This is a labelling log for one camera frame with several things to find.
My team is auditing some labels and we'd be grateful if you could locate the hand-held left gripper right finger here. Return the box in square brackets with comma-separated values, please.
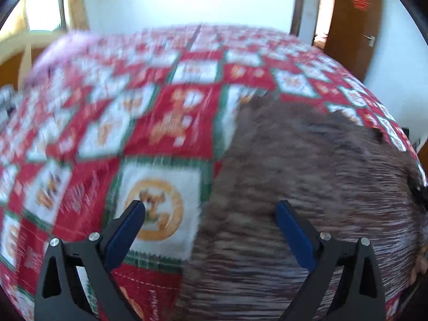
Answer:
[275, 200, 388, 321]

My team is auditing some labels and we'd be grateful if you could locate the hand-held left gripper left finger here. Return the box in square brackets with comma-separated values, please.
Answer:
[33, 200, 147, 321]

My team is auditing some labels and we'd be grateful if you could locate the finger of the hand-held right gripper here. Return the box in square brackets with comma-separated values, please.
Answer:
[410, 170, 428, 215]

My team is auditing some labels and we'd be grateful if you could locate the brown knitted sweater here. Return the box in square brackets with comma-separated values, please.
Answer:
[174, 92, 428, 321]

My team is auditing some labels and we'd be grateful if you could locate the red printed bedspread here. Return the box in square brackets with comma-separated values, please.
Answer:
[0, 23, 428, 321]

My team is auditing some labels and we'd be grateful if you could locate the brown wooden door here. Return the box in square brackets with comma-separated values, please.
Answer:
[323, 0, 384, 81]

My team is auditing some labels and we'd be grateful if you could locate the pink pillow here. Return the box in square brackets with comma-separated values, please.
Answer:
[25, 30, 101, 85]

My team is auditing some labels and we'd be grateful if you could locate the wooden headboard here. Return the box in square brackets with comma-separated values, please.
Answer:
[0, 32, 66, 89]

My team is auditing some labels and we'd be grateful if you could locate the yellow curtain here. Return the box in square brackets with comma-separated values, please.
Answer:
[65, 0, 91, 33]

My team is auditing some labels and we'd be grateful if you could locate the window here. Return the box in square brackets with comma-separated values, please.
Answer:
[0, 0, 67, 41]

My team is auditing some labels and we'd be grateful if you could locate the wooden door frame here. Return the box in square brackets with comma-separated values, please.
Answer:
[289, 0, 337, 47]

